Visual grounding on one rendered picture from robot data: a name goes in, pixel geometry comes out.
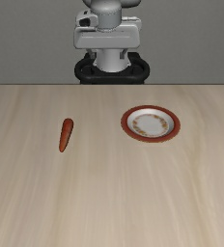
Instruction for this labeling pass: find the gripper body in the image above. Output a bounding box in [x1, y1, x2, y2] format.
[73, 16, 143, 50]

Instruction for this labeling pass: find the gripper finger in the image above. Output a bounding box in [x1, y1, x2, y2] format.
[86, 48, 97, 61]
[119, 48, 128, 61]

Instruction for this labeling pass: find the white plate with red rim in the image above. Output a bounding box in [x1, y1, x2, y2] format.
[120, 104, 182, 144]

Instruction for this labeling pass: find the orange carrot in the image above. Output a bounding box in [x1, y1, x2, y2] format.
[58, 118, 74, 153]

